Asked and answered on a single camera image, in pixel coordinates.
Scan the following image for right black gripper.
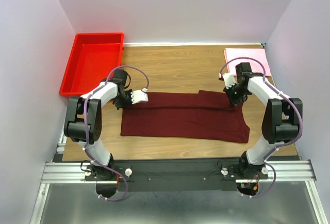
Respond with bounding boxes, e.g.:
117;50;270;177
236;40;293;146
223;82;249;108

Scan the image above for maroon t shirt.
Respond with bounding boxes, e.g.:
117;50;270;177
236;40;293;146
121;90;250;143

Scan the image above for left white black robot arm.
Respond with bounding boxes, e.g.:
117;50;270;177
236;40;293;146
63;66;134;180

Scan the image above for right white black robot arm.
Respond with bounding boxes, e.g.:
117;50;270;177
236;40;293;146
219;62;303;179

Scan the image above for folded pink t shirt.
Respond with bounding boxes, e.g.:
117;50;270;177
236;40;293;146
224;48;271;77

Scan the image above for red plastic bin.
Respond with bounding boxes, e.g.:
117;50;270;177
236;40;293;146
59;33;124;98

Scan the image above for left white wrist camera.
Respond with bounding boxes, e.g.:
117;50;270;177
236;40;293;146
130;90;149;105

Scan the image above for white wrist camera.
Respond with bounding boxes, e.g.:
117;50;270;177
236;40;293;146
222;73;237;89
130;90;149;105

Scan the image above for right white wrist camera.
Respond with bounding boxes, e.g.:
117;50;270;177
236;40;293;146
222;73;237;89

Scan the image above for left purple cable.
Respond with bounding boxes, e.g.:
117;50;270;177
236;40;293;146
84;65;151;202

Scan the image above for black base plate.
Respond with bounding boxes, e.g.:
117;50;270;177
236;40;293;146
81;158;268;192

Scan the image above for aluminium frame rail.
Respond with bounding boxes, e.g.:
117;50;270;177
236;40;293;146
41;161;316;184

